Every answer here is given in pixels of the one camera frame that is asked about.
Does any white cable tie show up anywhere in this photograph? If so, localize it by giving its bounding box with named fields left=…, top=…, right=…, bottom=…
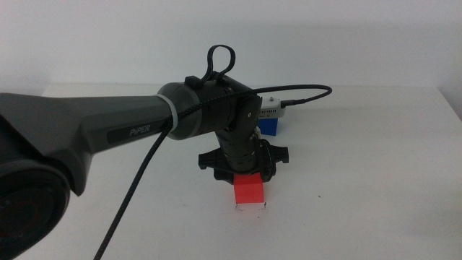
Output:
left=156, top=93, right=180, bottom=133

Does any black cable loop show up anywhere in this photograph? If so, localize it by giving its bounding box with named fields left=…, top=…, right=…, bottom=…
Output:
left=201, top=44, right=237, bottom=83

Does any red cube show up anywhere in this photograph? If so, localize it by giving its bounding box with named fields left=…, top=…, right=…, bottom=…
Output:
left=232, top=172, right=266, bottom=205

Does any blue cube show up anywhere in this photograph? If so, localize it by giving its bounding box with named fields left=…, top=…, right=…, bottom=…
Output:
left=257, top=117, right=279, bottom=137

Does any black braided cable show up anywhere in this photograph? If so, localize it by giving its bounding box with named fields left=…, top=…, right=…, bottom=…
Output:
left=92, top=84, right=334, bottom=260

